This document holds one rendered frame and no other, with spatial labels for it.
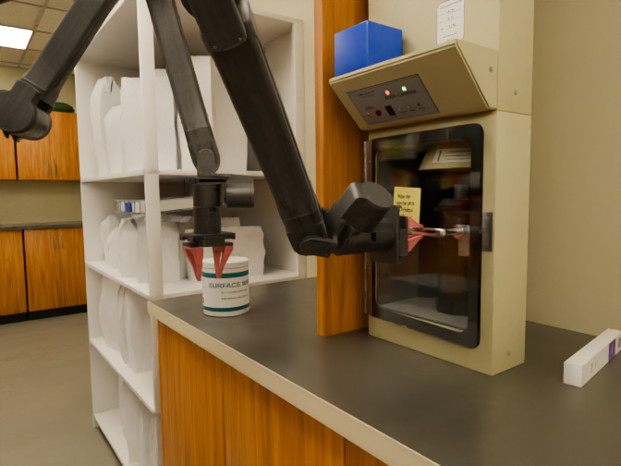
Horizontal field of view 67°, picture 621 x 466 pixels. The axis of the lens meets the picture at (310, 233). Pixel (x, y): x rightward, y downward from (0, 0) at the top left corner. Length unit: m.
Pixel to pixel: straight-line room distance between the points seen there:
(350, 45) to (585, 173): 0.63
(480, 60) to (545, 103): 0.50
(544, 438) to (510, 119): 0.52
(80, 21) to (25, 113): 0.21
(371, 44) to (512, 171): 0.36
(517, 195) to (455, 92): 0.22
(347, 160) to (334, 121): 0.09
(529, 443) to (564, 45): 0.94
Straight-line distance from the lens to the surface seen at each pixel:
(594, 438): 0.79
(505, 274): 0.92
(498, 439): 0.73
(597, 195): 1.27
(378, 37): 1.00
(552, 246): 1.32
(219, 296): 1.30
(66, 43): 1.09
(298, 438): 0.96
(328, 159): 1.08
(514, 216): 0.94
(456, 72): 0.85
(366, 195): 0.70
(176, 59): 1.05
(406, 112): 0.96
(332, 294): 1.11
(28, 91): 1.06
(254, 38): 0.54
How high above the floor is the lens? 1.27
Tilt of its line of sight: 5 degrees down
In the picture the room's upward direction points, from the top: 1 degrees counter-clockwise
